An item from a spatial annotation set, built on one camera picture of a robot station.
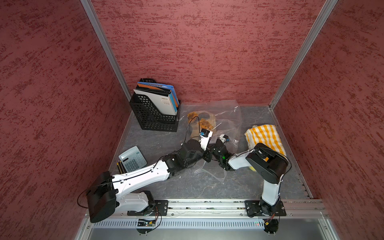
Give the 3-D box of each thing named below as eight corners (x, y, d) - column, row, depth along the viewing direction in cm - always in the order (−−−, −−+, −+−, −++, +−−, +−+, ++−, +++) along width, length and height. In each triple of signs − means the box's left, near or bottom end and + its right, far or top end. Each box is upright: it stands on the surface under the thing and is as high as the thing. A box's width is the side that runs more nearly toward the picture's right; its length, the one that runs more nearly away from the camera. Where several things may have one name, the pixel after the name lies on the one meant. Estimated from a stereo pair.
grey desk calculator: (129, 176, 86) (127, 174, 83) (120, 157, 93) (118, 155, 91) (148, 163, 91) (146, 161, 88) (138, 147, 98) (136, 144, 96)
